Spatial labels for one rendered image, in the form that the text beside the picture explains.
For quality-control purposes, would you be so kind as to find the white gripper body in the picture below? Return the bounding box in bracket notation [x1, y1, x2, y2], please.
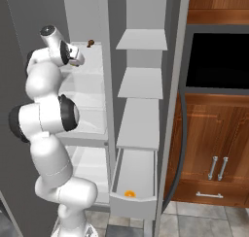
[69, 47, 87, 68]

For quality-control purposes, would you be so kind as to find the glass fridge shelf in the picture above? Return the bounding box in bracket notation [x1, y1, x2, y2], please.
[61, 41, 105, 76]

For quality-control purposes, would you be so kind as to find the grey fridge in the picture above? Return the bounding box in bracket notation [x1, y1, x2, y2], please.
[0, 0, 183, 237]

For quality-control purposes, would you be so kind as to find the white door shelf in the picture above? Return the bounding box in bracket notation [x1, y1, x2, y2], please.
[117, 66, 164, 100]
[115, 97, 160, 152]
[115, 28, 169, 51]

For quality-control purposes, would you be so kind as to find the grey fridge door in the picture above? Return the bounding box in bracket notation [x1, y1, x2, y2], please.
[108, 0, 193, 237]

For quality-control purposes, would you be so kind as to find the grey freezer drawer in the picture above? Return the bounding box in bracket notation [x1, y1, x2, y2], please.
[109, 147, 159, 221]

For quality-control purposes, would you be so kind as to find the wooden drawer front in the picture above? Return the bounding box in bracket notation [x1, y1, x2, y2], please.
[164, 178, 249, 209]

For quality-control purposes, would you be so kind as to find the black built-in oven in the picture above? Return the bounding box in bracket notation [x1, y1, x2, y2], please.
[184, 23, 249, 96]

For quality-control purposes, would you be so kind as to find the wooden cupboard door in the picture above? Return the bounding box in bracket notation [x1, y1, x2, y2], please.
[168, 94, 222, 185]
[220, 96, 249, 186]

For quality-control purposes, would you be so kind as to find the orange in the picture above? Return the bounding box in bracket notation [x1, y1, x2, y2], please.
[124, 189, 137, 199]

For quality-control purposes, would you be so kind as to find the wooden cupboard above oven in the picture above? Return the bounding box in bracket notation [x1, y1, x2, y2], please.
[187, 0, 249, 25]

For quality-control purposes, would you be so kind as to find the dark curved fridge door handle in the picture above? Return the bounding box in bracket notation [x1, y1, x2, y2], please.
[160, 90, 189, 214]

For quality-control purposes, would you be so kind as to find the silver cupboard door handle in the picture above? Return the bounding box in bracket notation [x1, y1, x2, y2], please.
[207, 155, 219, 182]
[217, 155, 230, 183]

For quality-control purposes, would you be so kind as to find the silver drawer handle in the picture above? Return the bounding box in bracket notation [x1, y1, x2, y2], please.
[195, 190, 225, 200]

